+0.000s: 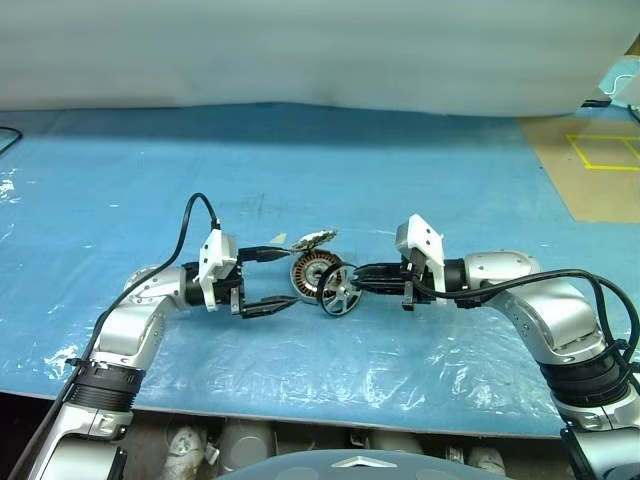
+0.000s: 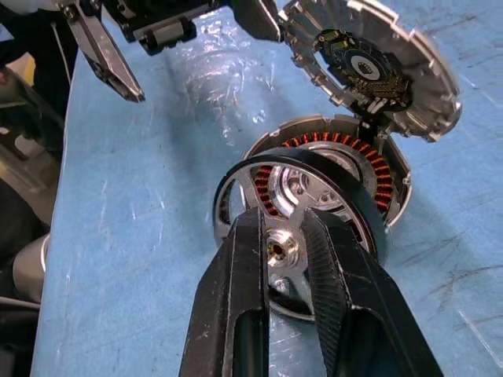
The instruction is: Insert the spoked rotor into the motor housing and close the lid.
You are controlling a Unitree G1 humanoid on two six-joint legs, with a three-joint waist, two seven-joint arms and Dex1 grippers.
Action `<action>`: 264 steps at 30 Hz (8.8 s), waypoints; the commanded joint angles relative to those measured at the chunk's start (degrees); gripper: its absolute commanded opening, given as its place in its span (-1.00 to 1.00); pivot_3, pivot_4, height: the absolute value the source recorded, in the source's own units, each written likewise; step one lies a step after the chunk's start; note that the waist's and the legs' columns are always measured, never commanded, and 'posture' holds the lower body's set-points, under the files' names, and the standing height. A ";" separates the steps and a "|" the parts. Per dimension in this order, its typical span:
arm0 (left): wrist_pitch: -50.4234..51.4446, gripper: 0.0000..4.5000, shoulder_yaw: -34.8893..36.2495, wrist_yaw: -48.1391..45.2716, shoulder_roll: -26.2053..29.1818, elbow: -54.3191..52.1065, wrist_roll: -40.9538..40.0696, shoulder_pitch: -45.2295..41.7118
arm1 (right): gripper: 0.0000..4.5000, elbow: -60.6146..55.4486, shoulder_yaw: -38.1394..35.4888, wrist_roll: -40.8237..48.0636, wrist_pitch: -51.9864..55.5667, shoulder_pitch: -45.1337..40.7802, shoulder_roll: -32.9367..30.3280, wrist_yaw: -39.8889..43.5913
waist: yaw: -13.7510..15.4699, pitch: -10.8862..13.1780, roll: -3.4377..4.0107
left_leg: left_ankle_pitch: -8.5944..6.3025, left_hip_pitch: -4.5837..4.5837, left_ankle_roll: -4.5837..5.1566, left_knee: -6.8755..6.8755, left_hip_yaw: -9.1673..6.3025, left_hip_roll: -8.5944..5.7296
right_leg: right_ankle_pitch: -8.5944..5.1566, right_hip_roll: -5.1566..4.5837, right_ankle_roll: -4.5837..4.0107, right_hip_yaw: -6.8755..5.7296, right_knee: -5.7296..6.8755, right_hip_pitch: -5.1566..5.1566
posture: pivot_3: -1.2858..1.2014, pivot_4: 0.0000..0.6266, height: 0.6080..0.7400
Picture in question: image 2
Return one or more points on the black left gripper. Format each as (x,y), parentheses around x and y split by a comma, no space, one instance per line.
(157,23)

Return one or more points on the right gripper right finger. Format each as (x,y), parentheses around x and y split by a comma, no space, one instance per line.
(365,298)

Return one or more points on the motor stator housing copper coils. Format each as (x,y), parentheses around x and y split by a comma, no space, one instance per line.
(379,173)

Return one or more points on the silver spoked motor rotor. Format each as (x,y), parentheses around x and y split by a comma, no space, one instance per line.
(281,251)

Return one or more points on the blue plastic-covered table mat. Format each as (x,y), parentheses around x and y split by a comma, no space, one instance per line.
(137,196)

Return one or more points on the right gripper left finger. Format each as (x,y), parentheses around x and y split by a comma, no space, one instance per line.
(236,282)

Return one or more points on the silver motor end cover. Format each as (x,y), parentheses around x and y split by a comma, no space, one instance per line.
(424,59)

